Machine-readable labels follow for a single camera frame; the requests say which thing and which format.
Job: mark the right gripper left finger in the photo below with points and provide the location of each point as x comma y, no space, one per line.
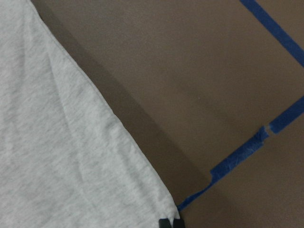
164,223

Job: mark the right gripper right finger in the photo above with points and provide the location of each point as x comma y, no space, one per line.
178,223

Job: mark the grey cartoon print t-shirt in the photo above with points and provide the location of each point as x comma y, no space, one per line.
66,160

